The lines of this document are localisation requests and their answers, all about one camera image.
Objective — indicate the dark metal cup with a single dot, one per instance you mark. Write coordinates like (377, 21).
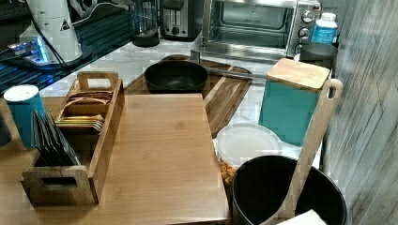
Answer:
(319, 54)

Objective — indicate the black utensil pot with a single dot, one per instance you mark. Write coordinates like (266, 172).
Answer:
(259, 187)

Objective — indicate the brown tea packets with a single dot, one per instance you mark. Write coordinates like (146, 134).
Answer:
(102, 97)

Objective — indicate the black silver toaster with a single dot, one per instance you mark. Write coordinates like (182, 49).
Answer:
(181, 19)

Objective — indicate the wooden tea caddy box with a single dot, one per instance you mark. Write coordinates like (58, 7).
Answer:
(82, 184)

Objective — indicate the blue white bottle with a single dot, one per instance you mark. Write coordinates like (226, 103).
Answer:
(324, 29)

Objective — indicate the light wooden board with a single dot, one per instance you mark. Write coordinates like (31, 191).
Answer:
(163, 170)

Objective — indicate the black bowl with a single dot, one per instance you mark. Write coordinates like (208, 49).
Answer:
(175, 77)

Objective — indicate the dark wooden cutting board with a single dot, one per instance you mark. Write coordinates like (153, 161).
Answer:
(223, 93)

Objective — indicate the teal canister wooden lid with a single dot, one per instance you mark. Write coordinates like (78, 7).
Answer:
(290, 96)

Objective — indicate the white paper napkin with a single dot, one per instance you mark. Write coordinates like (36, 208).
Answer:
(308, 218)

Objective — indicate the black tea packets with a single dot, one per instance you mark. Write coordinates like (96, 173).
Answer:
(54, 149)

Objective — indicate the teal cup white lid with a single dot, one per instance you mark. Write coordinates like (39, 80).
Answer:
(22, 100)

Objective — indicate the clear plastic container lid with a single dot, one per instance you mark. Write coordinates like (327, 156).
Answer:
(239, 143)

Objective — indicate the stainless toaster oven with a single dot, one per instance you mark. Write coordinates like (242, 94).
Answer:
(257, 29)

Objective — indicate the glass blender jar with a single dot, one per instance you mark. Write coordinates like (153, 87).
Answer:
(145, 23)

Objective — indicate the yellow green tea packets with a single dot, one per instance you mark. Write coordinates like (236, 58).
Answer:
(95, 122)

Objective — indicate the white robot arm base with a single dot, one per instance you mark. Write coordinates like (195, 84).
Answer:
(40, 33)

